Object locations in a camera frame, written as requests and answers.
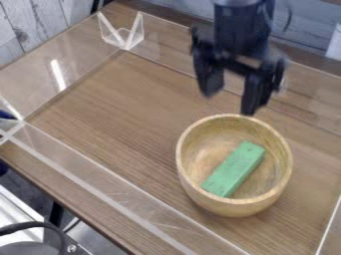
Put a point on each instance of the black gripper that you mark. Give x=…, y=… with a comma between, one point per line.
x=234, y=44

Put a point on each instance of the green rectangular block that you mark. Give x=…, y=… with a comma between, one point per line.
x=234, y=169

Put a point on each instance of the brown wooden bowl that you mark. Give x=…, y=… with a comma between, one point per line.
x=203, y=146

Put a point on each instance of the clear acrylic tray walls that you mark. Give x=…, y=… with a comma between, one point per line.
x=103, y=98

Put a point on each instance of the blue object at left edge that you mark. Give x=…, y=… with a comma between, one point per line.
x=7, y=116

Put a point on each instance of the black metal bracket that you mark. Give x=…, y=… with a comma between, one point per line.
x=60, y=241

